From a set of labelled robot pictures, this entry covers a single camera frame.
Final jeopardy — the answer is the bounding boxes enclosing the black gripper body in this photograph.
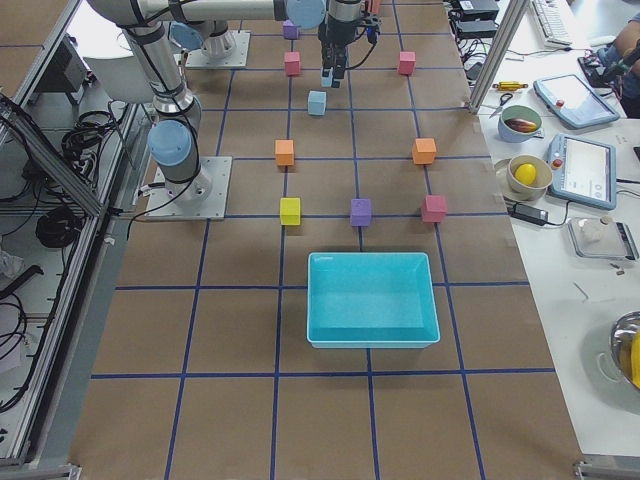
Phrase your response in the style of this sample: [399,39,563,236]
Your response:
[318,24,350,70]

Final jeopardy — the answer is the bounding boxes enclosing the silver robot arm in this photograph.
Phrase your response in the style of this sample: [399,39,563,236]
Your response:
[90,1,379,201]

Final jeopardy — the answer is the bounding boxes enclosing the light blue foam block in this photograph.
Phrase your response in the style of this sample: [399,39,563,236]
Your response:
[307,90,327,116]

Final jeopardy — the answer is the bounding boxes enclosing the pink foam block near base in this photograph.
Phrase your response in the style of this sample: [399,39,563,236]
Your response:
[284,51,302,77]

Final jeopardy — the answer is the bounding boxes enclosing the purple foam block near bin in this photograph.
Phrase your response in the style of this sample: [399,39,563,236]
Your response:
[282,20,300,40]

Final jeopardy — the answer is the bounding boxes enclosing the pink foam block front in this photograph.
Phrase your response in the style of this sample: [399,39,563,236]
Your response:
[397,51,416,76]

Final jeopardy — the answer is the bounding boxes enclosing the orange foam block back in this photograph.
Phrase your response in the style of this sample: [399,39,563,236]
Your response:
[274,139,295,167]

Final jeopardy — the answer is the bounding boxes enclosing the orange foam block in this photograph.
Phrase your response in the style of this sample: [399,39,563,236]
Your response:
[274,139,295,167]
[412,138,437,165]

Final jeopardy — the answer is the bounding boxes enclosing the orange foam block front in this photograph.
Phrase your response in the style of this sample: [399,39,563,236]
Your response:
[412,138,437,165]

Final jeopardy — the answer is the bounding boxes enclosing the yellow foam block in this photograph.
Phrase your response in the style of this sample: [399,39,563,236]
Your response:
[279,197,302,226]

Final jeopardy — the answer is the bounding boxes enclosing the purple foam block left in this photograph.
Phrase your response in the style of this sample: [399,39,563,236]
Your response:
[350,198,373,227]

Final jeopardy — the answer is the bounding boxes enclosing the scissors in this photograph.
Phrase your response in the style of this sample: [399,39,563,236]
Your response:
[490,92,513,118]

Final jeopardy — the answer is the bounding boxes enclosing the pink foam block corner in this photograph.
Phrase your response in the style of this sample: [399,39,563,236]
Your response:
[420,195,448,223]

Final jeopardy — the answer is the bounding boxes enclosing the blue bowl with fruit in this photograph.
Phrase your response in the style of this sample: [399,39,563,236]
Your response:
[497,105,542,143]

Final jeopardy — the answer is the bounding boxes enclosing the yellow lemon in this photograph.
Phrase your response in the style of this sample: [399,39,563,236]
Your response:
[513,163,537,186]

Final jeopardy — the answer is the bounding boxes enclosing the beige bowl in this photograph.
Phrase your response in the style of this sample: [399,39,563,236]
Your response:
[506,155,553,201]

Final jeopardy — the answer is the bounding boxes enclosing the white keyboard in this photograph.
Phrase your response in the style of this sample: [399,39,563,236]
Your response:
[530,0,572,48]

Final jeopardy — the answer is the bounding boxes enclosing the teal plastic bin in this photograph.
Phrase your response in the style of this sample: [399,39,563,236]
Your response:
[307,252,441,349]

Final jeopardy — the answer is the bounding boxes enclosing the black power adapter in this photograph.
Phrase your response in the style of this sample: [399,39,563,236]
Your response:
[508,202,548,226]

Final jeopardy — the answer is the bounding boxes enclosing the teach pendant upper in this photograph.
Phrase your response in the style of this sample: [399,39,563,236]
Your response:
[533,74,620,130]

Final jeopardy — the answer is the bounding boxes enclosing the teach pendant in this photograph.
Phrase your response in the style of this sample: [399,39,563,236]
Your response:
[546,134,617,211]
[533,74,620,130]

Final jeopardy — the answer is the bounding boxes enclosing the teach pendant lower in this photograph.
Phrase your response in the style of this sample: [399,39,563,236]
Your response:
[546,134,617,211]

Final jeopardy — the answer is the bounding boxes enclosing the kitchen scale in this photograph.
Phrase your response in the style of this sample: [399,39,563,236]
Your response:
[567,216,639,261]

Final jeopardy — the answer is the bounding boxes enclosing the steel bowl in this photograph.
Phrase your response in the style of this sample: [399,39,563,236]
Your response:
[596,311,639,391]

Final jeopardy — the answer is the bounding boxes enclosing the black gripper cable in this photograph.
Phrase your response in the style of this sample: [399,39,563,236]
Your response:
[344,24,379,71]

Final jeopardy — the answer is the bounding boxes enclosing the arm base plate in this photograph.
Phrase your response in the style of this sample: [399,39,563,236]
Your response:
[185,30,251,70]
[145,156,233,221]

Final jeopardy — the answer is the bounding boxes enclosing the yellow handled tool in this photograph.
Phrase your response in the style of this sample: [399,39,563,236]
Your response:
[492,81,529,92]

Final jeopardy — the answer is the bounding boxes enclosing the aluminium frame post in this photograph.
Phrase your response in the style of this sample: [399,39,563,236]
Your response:
[468,0,528,114]

